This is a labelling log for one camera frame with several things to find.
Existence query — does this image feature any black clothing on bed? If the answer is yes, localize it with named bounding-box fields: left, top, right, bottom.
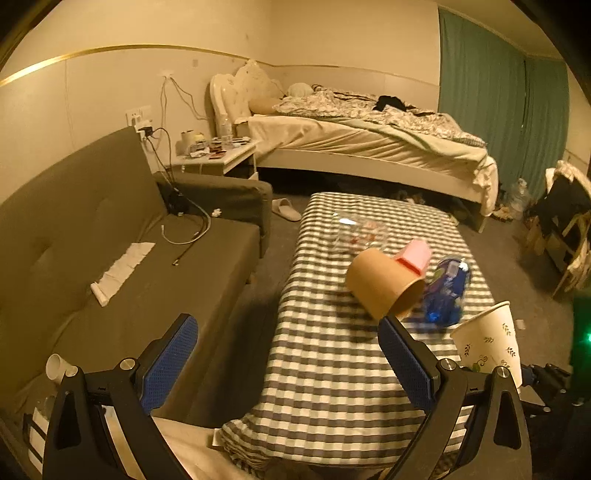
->
left=373, top=95, right=416, bottom=112

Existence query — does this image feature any grey checkered tablecloth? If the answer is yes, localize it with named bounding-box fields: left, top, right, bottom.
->
left=219, top=192, right=472, bottom=475

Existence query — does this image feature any green curtain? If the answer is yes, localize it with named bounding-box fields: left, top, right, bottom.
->
left=439, top=9, right=570, bottom=198

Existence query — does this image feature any wall power outlet with plugs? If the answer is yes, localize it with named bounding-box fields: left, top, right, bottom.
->
left=125, top=105, right=153, bottom=141

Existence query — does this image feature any clear plastic container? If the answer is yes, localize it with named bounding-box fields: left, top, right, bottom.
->
left=332, top=211, right=389, bottom=255

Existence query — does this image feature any white folded tissue paper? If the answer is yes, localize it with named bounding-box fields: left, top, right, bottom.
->
left=90, top=242, right=155, bottom=307

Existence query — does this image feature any white bed with bedding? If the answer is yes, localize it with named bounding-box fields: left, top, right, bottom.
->
left=209, top=60, right=499, bottom=230

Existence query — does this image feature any large clear water jug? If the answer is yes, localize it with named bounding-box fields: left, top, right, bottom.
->
left=505, top=178, right=530, bottom=220

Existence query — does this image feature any wooden chair with clothes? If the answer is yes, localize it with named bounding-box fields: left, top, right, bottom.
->
left=526, top=160, right=590, bottom=292

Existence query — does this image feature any white charging cable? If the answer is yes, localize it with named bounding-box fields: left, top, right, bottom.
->
left=160, top=197, right=212, bottom=246

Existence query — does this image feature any brown paper cup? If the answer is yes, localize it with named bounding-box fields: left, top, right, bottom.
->
left=346, top=249, right=426, bottom=321

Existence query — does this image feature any white bedside table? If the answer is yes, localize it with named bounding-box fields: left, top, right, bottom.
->
left=170, top=140, right=259, bottom=180

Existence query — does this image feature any pink carton box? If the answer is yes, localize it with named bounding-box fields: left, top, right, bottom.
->
left=394, top=238, right=432, bottom=277

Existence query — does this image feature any white floral paper cup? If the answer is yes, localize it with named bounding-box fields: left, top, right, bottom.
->
left=451, top=301, right=523, bottom=389

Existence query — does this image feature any beige slipper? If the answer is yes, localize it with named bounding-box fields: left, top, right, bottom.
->
left=271, top=198, right=301, bottom=222

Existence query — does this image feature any clear water bottle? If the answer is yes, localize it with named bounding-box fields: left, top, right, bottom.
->
left=219, top=115, right=233, bottom=150

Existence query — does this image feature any dark grey sofa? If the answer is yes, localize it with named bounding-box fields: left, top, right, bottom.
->
left=1, top=128, right=273, bottom=423

